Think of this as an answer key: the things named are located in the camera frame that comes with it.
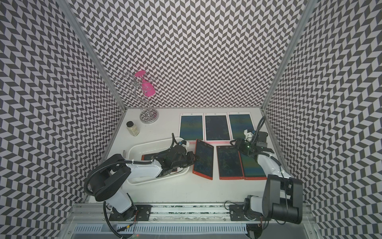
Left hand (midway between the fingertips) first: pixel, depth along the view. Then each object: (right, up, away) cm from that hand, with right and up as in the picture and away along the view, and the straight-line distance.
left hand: (200, 159), depth 85 cm
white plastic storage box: (-27, +6, +1) cm, 28 cm away
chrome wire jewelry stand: (-51, +50, +21) cm, 74 cm away
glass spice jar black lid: (-45, +17, +12) cm, 49 cm away
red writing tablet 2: (+18, -5, +6) cm, 20 cm away
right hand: (+19, +7, +2) cm, 21 cm away
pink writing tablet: (-6, +18, +23) cm, 30 cm away
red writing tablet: (+2, -4, 0) cm, 4 cm away
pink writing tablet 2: (+12, +17, +20) cm, 29 cm away
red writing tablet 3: (-31, +1, +4) cm, 32 cm away
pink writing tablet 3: (+29, +22, +24) cm, 43 cm away
